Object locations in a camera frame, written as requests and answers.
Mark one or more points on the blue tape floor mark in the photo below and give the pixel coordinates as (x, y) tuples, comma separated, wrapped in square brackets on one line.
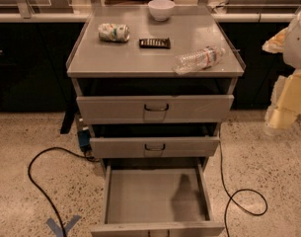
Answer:
[(62, 230)]

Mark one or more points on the middle grey drawer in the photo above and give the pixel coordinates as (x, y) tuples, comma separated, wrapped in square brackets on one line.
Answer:
[(154, 147)]

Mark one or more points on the bottom grey open drawer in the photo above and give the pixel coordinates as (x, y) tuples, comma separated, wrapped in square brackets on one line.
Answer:
[(157, 202)]

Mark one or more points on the grey metal drawer cabinet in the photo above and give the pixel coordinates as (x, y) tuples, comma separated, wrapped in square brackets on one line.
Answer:
[(106, 69)]

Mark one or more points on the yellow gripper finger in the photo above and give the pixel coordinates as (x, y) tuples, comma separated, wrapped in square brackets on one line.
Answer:
[(276, 43), (285, 104)]

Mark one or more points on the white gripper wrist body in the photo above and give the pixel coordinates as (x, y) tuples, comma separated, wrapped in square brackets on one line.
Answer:
[(297, 46)]

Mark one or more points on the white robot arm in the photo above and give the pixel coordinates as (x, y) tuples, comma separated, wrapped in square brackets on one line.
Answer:
[(285, 100)]

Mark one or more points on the clear plastic water bottle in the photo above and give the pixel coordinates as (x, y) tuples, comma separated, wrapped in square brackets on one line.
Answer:
[(198, 60)]

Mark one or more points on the top grey drawer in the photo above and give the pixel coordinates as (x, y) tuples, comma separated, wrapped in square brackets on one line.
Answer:
[(154, 109)]

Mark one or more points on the blue power adapter box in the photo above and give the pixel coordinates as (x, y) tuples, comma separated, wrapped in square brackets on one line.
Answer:
[(84, 139)]

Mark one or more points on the crushed green white can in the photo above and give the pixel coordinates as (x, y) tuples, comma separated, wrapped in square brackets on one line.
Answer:
[(113, 32)]

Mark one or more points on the white ceramic bowl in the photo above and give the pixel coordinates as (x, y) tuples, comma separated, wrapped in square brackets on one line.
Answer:
[(161, 10)]

